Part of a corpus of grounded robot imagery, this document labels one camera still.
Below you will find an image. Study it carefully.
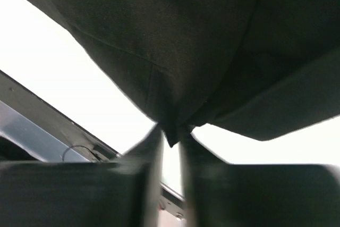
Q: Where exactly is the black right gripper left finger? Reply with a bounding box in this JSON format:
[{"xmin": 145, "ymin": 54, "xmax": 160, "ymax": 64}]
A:
[{"xmin": 1, "ymin": 126, "xmax": 163, "ymax": 226}]

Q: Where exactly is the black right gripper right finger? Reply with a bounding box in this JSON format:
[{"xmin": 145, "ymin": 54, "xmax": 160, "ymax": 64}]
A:
[{"xmin": 179, "ymin": 128, "xmax": 339, "ymax": 226}]

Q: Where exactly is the black long sleeve shirt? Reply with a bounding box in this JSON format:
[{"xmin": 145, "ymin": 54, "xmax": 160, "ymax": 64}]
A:
[{"xmin": 27, "ymin": 0, "xmax": 339, "ymax": 145}]

